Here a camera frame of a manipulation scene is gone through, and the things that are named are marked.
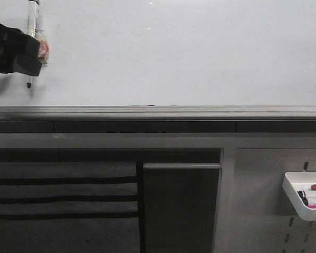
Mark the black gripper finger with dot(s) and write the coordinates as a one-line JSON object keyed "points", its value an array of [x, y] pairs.
{"points": [[18, 43], [24, 64]]}

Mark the white black whiteboard marker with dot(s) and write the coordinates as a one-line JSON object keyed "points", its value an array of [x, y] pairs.
{"points": [[33, 24]]}

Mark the dark grey cabinet panel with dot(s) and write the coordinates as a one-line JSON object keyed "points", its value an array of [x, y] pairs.
{"points": [[180, 205]]}

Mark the grey pegboard panel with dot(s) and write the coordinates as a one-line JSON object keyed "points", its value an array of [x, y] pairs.
{"points": [[253, 212]]}

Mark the white plastic tray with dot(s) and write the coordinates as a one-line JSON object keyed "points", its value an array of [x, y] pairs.
{"points": [[300, 181]]}

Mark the white whiteboard with aluminium frame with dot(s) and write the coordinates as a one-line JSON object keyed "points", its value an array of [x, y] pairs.
{"points": [[169, 66]]}

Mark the grey fabric with black straps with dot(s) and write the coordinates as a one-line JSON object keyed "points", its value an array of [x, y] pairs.
{"points": [[70, 207]]}

